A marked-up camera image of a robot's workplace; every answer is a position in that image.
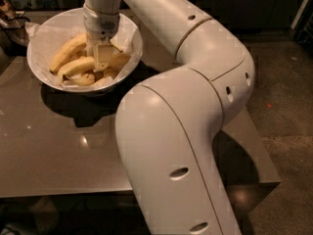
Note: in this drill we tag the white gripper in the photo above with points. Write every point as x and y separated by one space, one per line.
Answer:
100 25

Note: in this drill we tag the yellow banana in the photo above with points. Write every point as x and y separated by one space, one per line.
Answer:
70 48
85 64

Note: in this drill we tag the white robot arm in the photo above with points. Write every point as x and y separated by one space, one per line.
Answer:
164 126

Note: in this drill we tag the small right bottom banana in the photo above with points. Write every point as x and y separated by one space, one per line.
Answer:
109 76

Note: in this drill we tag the small banana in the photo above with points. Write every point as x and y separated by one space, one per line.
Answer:
109 76
85 80

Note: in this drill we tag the small left bottom banana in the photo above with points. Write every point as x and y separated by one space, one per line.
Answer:
85 80

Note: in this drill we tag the white bowl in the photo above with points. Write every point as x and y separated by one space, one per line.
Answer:
85 88

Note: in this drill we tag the white paper liner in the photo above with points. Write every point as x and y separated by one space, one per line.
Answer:
49 36

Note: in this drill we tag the dark clutter with cables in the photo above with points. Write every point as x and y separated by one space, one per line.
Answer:
12 24

